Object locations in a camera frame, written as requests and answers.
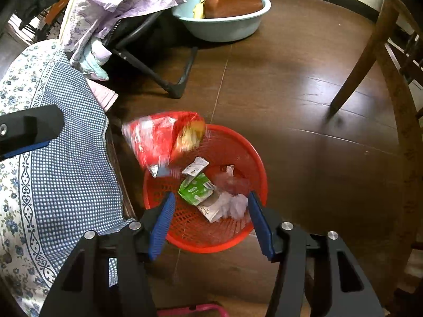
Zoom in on pink cloth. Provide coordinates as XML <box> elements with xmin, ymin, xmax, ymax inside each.
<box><xmin>89</xmin><ymin>79</ymin><xmax>119</xmax><ymax>113</ymax></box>

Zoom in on red plastic basket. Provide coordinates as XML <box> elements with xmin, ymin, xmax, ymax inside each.
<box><xmin>143</xmin><ymin>124</ymin><xmax>268</xmax><ymax>254</ymax></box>

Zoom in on white tissue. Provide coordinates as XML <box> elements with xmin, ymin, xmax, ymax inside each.
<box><xmin>218</xmin><ymin>193</ymin><xmax>248</xmax><ymax>220</ymax></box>

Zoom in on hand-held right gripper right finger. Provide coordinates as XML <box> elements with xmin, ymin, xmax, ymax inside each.
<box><xmin>247</xmin><ymin>191</ymin><xmax>385</xmax><ymax>317</ymax></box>

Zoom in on light green cloth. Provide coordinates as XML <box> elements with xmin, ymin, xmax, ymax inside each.
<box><xmin>79</xmin><ymin>38</ymin><xmax>111</xmax><ymax>81</ymax></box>

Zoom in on black folding chair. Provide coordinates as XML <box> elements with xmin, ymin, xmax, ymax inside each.
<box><xmin>104</xmin><ymin>7</ymin><xmax>199</xmax><ymax>100</ymax></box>

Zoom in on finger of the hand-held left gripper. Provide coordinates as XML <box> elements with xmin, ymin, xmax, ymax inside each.
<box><xmin>0</xmin><ymin>104</ymin><xmax>64</xmax><ymax>161</ymax></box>

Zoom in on red snack bag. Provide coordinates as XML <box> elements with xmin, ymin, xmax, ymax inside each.
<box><xmin>122</xmin><ymin>110</ymin><xmax>206</xmax><ymax>178</ymax></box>

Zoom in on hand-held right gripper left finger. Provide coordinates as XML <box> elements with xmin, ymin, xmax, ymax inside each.
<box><xmin>40</xmin><ymin>192</ymin><xmax>176</xmax><ymax>317</ymax></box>

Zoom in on brown wooden chair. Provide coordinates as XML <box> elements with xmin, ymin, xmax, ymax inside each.
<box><xmin>330</xmin><ymin>0</ymin><xmax>423</xmax><ymax>304</ymax></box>

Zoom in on light blue basin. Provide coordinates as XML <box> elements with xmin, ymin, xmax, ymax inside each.
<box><xmin>172</xmin><ymin>0</ymin><xmax>272</xmax><ymax>43</ymax></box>

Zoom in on small white packet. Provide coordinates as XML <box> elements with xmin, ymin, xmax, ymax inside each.
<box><xmin>182</xmin><ymin>157</ymin><xmax>209</xmax><ymax>176</ymax></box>

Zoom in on green tea carton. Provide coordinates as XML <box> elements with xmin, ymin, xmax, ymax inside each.
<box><xmin>178</xmin><ymin>172</ymin><xmax>228</xmax><ymax>222</ymax></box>

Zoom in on blue floral blanket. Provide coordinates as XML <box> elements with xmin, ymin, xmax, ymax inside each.
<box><xmin>0</xmin><ymin>38</ymin><xmax>137</xmax><ymax>317</ymax></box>

